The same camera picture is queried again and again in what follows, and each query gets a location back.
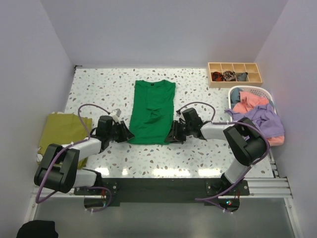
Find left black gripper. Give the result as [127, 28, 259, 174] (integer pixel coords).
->
[107, 121, 134, 143]

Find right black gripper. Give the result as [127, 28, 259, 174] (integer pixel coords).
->
[164, 120, 193, 143]

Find green t-shirt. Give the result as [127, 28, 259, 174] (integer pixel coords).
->
[128, 80, 176, 145]

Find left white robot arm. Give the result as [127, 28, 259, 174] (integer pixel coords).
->
[34, 116, 134, 194]

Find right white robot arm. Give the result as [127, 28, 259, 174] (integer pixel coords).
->
[164, 108, 269, 195]

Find olive folded t-shirt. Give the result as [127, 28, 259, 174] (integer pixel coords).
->
[37, 113, 93, 163]

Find blue grey garment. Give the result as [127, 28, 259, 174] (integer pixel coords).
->
[230, 88, 243, 101]

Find orange black rolled sock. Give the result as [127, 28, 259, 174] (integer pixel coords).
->
[211, 71, 224, 82]

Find wooden compartment tray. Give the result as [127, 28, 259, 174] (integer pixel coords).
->
[207, 62, 263, 88]

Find brown patterned rolled sock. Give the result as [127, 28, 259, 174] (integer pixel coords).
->
[223, 70, 236, 82]

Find pink t-shirt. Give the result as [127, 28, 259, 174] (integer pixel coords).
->
[228, 88, 285, 146]

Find dark grey rolled sock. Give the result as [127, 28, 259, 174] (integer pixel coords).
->
[236, 72, 248, 82]

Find purple t-shirt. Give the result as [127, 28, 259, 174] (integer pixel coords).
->
[225, 104, 285, 138]

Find white laundry basket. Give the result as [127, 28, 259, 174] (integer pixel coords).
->
[228, 86, 275, 114]

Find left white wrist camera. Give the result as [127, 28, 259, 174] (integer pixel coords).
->
[109, 109, 121, 122]

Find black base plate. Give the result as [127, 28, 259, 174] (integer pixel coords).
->
[74, 178, 250, 211]

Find aluminium rail frame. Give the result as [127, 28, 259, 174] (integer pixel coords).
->
[23, 146, 304, 238]

